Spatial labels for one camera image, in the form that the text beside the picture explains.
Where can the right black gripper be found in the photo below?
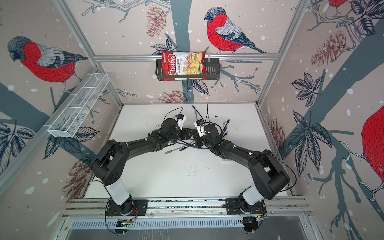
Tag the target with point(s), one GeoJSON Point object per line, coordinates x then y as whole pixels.
{"type": "Point", "coordinates": [197, 140]}

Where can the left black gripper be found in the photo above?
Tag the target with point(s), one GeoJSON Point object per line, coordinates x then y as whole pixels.
{"type": "Point", "coordinates": [185, 132]}

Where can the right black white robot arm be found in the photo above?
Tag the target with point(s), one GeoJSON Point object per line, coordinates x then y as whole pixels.
{"type": "Point", "coordinates": [269, 177]}

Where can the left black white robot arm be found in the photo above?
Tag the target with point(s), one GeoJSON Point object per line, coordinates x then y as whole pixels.
{"type": "Point", "coordinates": [109, 163]}

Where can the red cassava chips bag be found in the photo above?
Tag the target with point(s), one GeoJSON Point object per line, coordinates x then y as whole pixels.
{"type": "Point", "coordinates": [175, 64]}

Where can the black wall basket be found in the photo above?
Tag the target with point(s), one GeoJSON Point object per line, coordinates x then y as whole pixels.
{"type": "Point", "coordinates": [212, 68]}

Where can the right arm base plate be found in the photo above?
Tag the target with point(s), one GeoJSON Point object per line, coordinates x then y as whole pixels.
{"type": "Point", "coordinates": [241, 207]}

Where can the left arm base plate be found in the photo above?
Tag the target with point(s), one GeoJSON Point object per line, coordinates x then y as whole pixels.
{"type": "Point", "coordinates": [133, 208]}

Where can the white wire mesh shelf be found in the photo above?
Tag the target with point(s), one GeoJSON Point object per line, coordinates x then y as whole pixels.
{"type": "Point", "coordinates": [72, 117]}

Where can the aluminium mounting rail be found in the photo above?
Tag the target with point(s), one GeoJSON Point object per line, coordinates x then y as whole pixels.
{"type": "Point", "coordinates": [188, 208]}

